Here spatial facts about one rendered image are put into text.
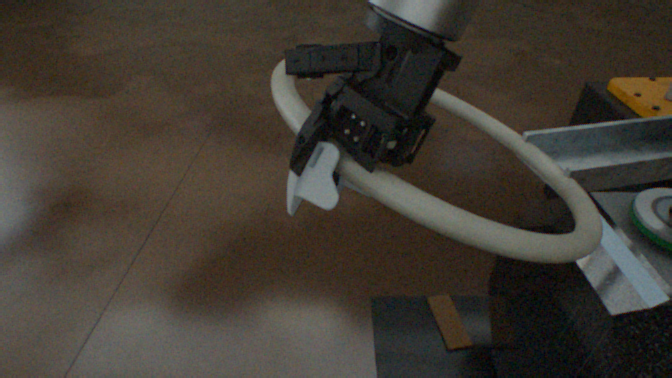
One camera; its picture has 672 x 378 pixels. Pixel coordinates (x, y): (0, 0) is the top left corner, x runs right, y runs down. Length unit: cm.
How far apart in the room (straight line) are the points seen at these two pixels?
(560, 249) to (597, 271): 66
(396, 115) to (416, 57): 5
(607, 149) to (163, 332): 167
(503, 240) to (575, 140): 47
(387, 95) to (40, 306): 205
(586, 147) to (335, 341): 123
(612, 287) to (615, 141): 34
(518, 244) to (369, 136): 18
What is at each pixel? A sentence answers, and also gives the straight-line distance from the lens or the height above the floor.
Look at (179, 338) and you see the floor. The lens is 189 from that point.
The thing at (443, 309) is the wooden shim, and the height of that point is 3.
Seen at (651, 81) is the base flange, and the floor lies 78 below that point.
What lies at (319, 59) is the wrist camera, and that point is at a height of 136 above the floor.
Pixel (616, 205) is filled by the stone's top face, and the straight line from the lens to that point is 125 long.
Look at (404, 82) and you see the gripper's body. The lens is 35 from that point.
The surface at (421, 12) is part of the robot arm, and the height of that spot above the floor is 142.
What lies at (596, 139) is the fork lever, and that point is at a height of 111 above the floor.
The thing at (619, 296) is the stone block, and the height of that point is 78.
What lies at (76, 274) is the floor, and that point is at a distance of 233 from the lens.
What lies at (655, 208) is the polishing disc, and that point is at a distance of 118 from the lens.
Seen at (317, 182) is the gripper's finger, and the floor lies 127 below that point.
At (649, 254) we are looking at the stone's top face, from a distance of 114.
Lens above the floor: 150
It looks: 38 degrees down
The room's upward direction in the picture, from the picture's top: straight up
